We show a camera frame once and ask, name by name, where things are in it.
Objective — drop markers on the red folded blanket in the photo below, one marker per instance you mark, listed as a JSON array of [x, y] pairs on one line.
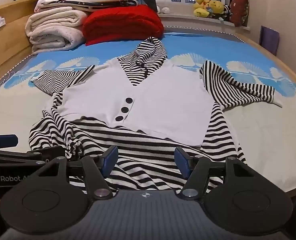
[[123, 25]]

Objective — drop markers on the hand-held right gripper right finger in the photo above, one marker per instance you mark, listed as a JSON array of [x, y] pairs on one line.
[[181, 162]]

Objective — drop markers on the folded white and pink linens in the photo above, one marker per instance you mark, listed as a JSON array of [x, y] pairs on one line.
[[88, 5]]

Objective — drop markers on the black and white striped plush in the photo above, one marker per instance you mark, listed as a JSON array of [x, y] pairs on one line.
[[226, 12]]

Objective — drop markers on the yellow plush toy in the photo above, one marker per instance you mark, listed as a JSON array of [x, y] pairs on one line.
[[200, 6], [215, 8]]

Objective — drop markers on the white plush toy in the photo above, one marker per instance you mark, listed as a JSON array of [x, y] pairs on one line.
[[162, 3]]

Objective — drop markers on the striped hooded top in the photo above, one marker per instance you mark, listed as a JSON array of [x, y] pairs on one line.
[[150, 92]]

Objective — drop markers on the white folded quilt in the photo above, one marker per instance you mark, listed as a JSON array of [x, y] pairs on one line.
[[53, 30]]

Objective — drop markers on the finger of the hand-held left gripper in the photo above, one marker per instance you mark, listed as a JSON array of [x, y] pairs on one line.
[[3, 141], [25, 158]]

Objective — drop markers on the red patterned cushion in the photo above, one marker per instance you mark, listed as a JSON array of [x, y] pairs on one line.
[[239, 10]]

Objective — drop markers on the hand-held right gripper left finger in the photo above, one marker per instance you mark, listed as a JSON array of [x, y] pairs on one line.
[[110, 161]]

